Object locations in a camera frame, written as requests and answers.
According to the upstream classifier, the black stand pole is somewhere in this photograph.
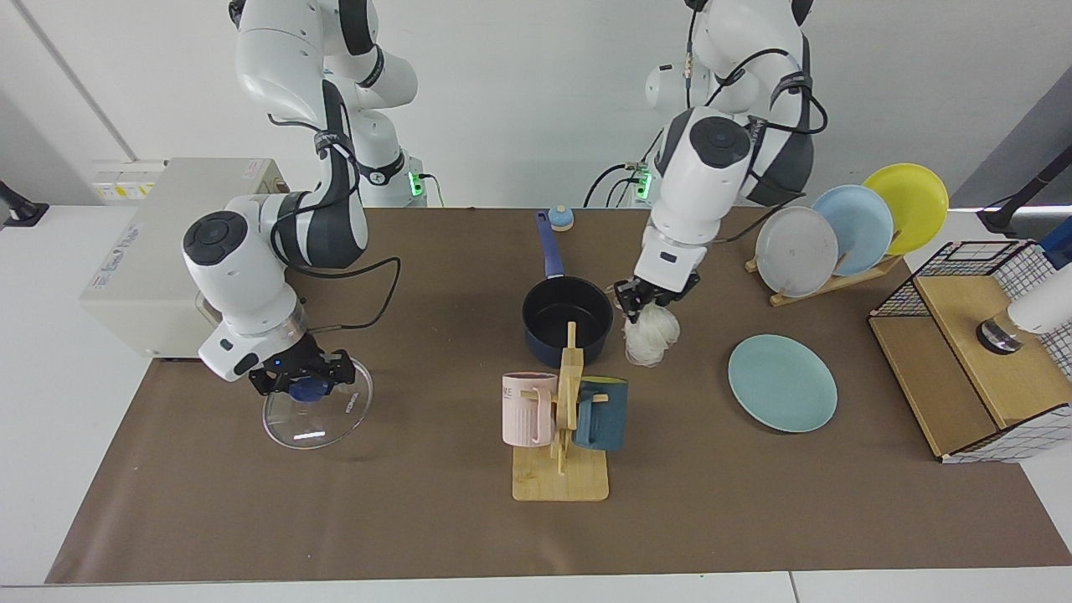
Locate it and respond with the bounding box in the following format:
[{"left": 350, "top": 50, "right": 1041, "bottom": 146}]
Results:
[{"left": 976, "top": 147, "right": 1072, "bottom": 235}]

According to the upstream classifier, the grey white plate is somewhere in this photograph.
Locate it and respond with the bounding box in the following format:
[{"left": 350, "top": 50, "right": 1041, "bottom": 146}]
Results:
[{"left": 755, "top": 206, "right": 840, "bottom": 298}]

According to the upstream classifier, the brown table cloth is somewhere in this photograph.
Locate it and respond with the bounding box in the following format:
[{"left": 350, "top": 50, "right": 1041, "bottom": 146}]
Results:
[{"left": 46, "top": 207, "right": 1072, "bottom": 585}]

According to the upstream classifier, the pink ribbed mug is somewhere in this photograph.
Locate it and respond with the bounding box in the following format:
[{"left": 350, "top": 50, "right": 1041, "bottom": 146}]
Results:
[{"left": 502, "top": 372, "right": 559, "bottom": 448}]

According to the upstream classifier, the yellow plate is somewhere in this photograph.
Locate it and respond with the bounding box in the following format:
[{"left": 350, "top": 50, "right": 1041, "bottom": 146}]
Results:
[{"left": 863, "top": 163, "right": 950, "bottom": 256}]

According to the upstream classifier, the glass lid with blue knob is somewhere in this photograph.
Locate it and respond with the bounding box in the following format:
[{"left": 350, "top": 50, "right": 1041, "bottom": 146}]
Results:
[{"left": 262, "top": 356, "right": 374, "bottom": 451}]

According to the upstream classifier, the dark teal mug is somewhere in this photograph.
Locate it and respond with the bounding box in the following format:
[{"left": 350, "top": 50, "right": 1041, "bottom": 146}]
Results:
[{"left": 573, "top": 377, "right": 629, "bottom": 452}]

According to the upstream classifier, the teal green plate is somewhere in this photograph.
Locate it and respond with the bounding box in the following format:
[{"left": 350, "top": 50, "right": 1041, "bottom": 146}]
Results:
[{"left": 728, "top": 334, "right": 838, "bottom": 434}]

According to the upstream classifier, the black pot with blue handle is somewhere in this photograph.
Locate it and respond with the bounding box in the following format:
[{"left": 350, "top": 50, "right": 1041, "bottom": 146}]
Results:
[{"left": 521, "top": 209, "right": 615, "bottom": 369}]

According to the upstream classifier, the white cylinder with dark cap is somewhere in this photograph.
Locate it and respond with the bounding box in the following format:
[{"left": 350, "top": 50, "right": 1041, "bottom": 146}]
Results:
[{"left": 976, "top": 268, "right": 1072, "bottom": 355}]

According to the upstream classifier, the white vermicelli bundle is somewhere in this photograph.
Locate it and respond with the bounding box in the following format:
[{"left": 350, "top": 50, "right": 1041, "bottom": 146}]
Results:
[{"left": 621, "top": 301, "right": 681, "bottom": 368}]

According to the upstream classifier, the wire basket with wooden floor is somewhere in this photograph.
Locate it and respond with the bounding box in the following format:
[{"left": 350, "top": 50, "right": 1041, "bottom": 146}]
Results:
[{"left": 868, "top": 240, "right": 1072, "bottom": 464}]

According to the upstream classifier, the wooden plate rack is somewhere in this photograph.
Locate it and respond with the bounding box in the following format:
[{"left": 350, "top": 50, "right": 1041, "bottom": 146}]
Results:
[{"left": 745, "top": 251, "right": 905, "bottom": 307}]

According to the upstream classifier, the black clamp base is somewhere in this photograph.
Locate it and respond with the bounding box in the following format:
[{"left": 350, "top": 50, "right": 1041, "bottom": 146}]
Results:
[{"left": 0, "top": 180, "right": 49, "bottom": 229}]

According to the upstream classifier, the wooden cup stand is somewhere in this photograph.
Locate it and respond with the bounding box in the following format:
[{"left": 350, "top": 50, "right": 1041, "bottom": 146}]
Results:
[{"left": 512, "top": 322, "right": 611, "bottom": 503}]

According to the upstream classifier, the pale toaster oven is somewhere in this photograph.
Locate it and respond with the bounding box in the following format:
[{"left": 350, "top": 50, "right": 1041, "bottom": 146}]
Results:
[{"left": 80, "top": 157, "right": 294, "bottom": 361}]

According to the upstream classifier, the blue object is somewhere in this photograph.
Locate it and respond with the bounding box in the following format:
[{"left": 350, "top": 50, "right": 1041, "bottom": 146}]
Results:
[{"left": 1038, "top": 219, "right": 1072, "bottom": 269}]

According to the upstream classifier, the light blue plate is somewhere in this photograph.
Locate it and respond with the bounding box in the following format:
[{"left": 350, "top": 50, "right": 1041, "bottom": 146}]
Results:
[{"left": 811, "top": 185, "right": 895, "bottom": 277}]

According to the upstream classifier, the white wall socket panel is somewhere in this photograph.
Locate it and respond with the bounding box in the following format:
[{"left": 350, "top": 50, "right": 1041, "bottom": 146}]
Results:
[{"left": 90, "top": 159, "right": 168, "bottom": 202}]

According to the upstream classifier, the black base cable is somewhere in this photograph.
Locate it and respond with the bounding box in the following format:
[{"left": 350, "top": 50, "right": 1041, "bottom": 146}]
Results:
[{"left": 584, "top": 163, "right": 644, "bottom": 208}]

